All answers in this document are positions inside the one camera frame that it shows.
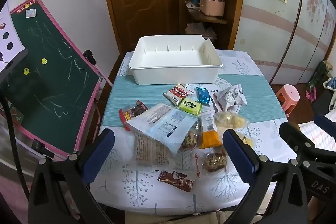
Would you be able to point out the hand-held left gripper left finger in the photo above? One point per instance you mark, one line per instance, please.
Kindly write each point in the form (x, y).
(101, 153)

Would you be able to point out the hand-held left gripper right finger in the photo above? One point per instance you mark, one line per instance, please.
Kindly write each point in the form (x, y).
(239, 155)

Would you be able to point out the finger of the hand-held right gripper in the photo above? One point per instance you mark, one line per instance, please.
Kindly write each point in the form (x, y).
(296, 136)
(326, 125)

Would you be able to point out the clear mixed nuts packet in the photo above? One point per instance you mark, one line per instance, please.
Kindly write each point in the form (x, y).
(214, 162)

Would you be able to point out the clear yellow chips packet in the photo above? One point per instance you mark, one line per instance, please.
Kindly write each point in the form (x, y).
(231, 120)

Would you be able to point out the clear brown printed cracker packet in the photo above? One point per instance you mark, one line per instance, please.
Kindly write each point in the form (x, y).
(149, 153)

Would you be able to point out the brown chocolate snack packet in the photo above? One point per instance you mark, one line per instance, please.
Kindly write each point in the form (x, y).
(176, 180)

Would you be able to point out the large white blue snack packet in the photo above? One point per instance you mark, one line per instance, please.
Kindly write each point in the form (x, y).
(168, 127)

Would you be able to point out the white plastic bin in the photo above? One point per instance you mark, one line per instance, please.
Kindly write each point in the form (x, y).
(170, 64)

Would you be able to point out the striped bedsheet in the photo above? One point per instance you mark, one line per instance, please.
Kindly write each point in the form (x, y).
(323, 138)

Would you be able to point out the white blue tote bag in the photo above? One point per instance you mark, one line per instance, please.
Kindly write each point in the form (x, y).
(331, 92)

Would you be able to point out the white orange snack bar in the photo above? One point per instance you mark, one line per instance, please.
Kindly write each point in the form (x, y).
(210, 138)

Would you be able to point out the pink toy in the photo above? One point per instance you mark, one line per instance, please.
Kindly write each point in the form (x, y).
(310, 96)

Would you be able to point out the pink plastic stool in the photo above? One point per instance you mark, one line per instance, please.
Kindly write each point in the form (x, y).
(287, 96)

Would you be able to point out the green bag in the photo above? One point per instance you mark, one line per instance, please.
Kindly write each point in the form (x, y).
(317, 77)

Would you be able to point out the clear red trimmed date packet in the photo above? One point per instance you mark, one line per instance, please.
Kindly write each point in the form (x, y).
(134, 111)

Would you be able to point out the white red striped packet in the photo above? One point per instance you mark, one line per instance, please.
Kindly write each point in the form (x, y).
(214, 103)

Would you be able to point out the crumpled silver snack packet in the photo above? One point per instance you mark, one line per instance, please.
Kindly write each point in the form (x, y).
(232, 96)

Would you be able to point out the green snack packet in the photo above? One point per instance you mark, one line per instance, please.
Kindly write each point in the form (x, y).
(189, 106)

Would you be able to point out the blue candy packet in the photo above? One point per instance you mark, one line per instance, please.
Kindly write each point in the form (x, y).
(202, 95)

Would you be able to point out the teal striped placemat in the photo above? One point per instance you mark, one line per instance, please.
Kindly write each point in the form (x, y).
(131, 87)

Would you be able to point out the pink framed chalkboard easel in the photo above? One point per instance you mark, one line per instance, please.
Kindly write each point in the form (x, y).
(52, 82)

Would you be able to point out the red white cookie packet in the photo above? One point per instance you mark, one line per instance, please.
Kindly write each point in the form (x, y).
(177, 94)

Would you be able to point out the floral sliding wardrobe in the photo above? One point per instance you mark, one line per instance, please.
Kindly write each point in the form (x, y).
(288, 37)

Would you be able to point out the yellow smiley magnet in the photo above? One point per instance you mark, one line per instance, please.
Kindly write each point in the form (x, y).
(44, 60)
(26, 71)

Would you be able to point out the white dotted paper sheet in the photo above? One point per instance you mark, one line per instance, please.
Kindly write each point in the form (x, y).
(8, 37)

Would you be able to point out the pink storage basket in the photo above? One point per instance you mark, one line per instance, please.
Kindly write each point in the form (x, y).
(212, 7)

